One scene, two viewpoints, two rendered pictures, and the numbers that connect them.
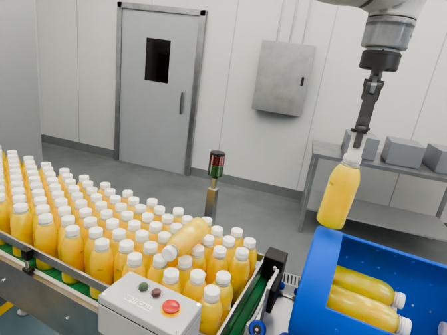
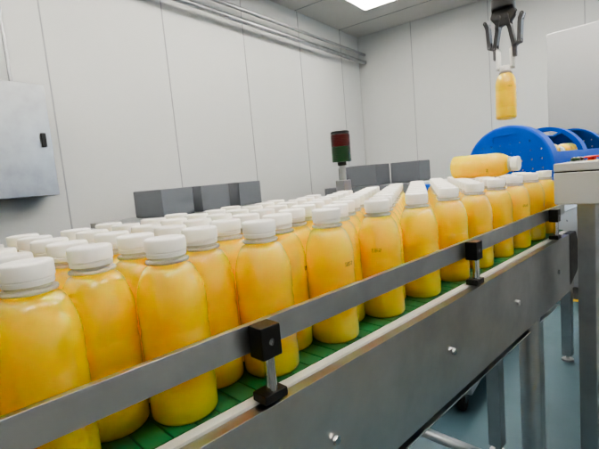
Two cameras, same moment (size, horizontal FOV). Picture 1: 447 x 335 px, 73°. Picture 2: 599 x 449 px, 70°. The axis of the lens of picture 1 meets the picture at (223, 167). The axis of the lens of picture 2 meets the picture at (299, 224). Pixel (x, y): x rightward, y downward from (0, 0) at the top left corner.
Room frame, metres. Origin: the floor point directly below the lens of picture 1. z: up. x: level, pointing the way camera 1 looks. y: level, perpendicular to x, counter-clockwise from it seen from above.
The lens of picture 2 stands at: (0.76, 1.39, 1.13)
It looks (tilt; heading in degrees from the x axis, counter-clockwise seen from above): 6 degrees down; 294
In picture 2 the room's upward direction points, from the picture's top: 5 degrees counter-clockwise
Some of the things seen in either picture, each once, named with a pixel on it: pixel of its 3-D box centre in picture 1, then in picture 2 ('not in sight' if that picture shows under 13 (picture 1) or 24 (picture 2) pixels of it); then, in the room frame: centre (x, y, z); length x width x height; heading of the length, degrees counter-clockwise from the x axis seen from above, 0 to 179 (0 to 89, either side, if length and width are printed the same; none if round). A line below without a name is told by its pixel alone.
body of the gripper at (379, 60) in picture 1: (376, 74); (503, 12); (0.68, -0.29, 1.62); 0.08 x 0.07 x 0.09; 158
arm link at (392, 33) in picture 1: (386, 36); not in sight; (0.68, -0.29, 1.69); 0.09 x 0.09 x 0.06
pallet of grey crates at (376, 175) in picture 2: not in sight; (379, 208); (2.07, -4.25, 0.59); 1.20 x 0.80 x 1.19; 167
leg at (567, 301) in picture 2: not in sight; (566, 305); (0.38, -1.18, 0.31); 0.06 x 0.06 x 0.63; 68
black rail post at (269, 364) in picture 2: not in sight; (266, 361); (0.97, 1.03, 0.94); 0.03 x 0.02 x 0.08; 68
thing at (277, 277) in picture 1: (271, 297); not in sight; (0.71, -0.19, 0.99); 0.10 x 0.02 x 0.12; 158
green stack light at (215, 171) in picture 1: (215, 169); (340, 154); (1.19, 0.03, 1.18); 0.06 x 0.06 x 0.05
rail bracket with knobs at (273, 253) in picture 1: (273, 266); not in sight; (0.91, -0.22, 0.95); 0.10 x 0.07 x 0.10; 158
